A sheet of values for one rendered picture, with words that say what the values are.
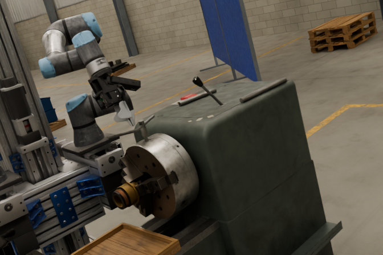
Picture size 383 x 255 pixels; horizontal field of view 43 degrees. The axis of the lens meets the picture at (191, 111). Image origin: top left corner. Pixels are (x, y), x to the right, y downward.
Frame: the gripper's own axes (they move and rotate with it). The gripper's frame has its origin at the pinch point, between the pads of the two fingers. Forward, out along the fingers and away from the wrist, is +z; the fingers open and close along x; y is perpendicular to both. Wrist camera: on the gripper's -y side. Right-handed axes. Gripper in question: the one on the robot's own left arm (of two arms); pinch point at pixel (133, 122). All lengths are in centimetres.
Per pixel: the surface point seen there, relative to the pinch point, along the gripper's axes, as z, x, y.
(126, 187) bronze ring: 18.8, -19.2, 4.4
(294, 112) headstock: 26, -1, -75
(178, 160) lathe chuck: 19.5, -6.8, -13.3
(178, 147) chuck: 15.0, -8.8, -17.6
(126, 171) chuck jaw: 13.6, -23.3, -0.8
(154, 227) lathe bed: 39, -36, -7
